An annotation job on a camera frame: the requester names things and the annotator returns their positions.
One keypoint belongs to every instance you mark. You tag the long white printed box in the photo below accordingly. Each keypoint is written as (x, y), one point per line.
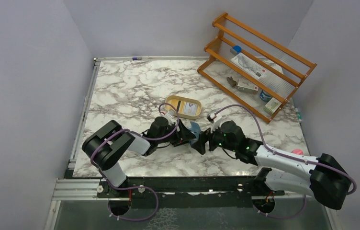
(249, 66)

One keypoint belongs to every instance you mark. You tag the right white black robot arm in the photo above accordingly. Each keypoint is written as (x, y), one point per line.
(319, 177)

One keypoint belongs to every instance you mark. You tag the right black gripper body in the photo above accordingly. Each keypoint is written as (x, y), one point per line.
(218, 138)

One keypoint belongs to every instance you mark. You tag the blue grey eraser block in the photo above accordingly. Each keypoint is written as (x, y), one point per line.
(235, 50)

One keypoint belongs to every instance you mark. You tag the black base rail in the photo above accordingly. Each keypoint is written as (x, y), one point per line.
(188, 192)

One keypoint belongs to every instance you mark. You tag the orange wooden rack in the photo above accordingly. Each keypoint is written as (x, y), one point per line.
(287, 69)

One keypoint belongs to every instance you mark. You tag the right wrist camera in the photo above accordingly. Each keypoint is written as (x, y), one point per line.
(215, 119)

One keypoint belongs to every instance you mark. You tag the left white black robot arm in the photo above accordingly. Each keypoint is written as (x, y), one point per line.
(109, 143)

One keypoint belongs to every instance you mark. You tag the card in tray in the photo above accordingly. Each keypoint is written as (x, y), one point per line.
(190, 109)

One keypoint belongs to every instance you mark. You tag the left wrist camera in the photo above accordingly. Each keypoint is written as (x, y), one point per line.
(171, 117)

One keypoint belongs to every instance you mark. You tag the yellow oval tray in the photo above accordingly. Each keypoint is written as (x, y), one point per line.
(178, 103)

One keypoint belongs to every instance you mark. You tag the brown small figurine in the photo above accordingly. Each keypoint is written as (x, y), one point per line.
(231, 81)

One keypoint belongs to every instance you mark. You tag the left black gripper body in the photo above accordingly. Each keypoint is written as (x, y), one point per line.
(176, 138)

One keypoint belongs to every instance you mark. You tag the green marker at table edge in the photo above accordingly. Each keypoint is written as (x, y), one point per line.
(299, 117)

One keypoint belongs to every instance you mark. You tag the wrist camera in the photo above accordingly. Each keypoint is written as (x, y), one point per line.
(171, 117)
(215, 119)

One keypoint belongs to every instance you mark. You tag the blue white can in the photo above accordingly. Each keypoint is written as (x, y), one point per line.
(265, 96)

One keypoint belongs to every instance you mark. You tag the small green white box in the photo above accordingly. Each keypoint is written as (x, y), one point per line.
(272, 106)

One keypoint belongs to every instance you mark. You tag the blue leather card holder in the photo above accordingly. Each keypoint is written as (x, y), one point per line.
(195, 129)

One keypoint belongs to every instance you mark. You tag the pink round object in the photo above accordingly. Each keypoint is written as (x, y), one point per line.
(298, 152)

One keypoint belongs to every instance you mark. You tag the small beige red box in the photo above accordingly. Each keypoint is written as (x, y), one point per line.
(246, 86)

